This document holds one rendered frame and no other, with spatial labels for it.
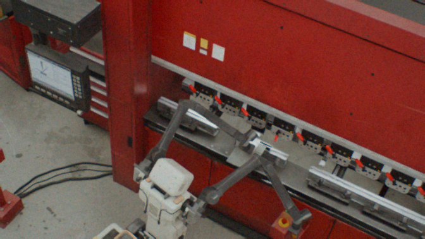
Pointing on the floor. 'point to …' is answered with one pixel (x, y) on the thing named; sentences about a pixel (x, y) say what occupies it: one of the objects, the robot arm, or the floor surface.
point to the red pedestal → (8, 203)
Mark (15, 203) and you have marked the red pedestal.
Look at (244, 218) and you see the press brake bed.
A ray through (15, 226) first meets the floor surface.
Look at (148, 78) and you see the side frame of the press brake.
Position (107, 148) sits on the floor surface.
